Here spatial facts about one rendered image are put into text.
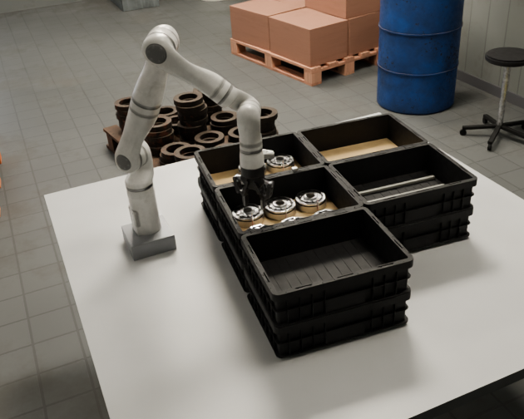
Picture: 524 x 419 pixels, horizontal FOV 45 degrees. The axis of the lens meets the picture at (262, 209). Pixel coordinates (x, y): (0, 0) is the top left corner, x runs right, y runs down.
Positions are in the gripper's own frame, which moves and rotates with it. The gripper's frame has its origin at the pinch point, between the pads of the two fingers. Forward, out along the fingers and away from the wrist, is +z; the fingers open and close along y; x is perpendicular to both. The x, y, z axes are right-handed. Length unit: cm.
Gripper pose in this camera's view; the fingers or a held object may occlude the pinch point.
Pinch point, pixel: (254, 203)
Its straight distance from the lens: 203.0
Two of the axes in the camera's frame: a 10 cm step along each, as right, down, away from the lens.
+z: 0.5, 8.5, 5.3
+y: 8.9, 2.0, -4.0
